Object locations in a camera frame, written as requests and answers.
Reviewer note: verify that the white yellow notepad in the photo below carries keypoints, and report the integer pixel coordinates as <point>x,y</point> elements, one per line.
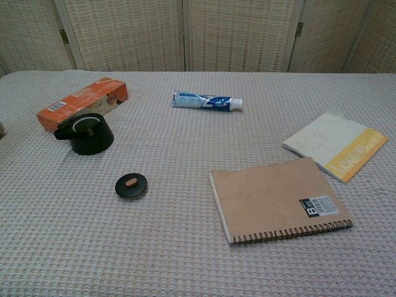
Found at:
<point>328,142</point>

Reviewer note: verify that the brass screen hinge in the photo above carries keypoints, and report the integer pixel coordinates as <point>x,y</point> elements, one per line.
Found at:
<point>299,29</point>
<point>63,36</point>

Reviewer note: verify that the brown spiral notebook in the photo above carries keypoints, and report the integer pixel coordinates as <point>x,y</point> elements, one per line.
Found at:
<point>272,198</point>

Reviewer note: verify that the black round lid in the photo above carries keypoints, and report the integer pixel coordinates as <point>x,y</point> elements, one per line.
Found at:
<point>123,189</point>

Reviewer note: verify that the blue white toothpaste tube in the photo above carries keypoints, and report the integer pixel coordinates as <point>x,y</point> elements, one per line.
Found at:
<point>201,101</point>

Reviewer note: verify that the orange cardboard box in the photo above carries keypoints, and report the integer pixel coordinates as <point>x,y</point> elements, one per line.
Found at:
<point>71,101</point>

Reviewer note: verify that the woven folding screen panel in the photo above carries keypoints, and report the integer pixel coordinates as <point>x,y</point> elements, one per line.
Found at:
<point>331,31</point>
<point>380,40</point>
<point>123,31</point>
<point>31,31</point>
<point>238,31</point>

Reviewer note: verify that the brownish round object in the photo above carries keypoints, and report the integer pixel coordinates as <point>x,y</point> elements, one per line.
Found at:
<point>1,131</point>

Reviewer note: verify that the black teapot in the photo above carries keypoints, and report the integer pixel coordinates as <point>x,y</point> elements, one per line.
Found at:
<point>92,143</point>

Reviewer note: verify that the beige waffle tablecloth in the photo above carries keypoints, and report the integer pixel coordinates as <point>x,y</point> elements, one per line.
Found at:
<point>173,247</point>

